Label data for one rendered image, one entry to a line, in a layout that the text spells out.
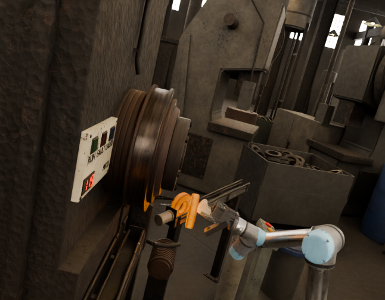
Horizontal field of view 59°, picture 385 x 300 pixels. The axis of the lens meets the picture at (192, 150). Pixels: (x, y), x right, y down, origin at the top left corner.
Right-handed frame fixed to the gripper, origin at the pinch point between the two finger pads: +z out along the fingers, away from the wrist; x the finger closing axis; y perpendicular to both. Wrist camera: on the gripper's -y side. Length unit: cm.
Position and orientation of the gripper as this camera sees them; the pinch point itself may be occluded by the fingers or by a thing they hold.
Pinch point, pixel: (193, 206)
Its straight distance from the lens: 156.0
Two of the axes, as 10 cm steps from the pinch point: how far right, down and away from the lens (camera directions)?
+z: -8.7, -4.8, -0.8
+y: 4.9, -8.5, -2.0
